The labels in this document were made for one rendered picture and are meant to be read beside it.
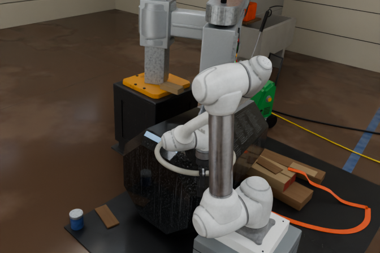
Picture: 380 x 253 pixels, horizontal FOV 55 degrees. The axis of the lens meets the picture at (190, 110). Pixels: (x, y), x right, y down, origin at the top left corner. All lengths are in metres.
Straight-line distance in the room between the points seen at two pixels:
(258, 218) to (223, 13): 1.30
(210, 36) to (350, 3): 5.03
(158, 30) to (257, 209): 1.98
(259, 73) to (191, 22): 1.87
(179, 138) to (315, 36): 5.99
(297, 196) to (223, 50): 1.53
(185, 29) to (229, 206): 1.98
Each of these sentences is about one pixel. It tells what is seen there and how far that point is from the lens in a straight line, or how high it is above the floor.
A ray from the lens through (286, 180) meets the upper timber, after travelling 3.36.
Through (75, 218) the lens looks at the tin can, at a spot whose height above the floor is 0.14.
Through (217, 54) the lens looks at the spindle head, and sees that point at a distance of 2.51.
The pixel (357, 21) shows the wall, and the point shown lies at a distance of 7.30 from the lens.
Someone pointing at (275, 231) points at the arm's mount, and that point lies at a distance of 1.89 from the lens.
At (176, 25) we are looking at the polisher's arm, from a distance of 3.23.
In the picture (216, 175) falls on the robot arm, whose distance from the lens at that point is 1.50.
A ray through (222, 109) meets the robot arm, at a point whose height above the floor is 1.55.
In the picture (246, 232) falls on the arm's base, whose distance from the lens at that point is 1.82.
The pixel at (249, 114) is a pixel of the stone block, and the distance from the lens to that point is 3.06.
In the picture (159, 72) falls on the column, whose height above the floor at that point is 0.91.
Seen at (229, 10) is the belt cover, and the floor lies 1.68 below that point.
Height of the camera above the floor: 2.14
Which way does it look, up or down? 27 degrees down
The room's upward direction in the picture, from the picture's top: 4 degrees clockwise
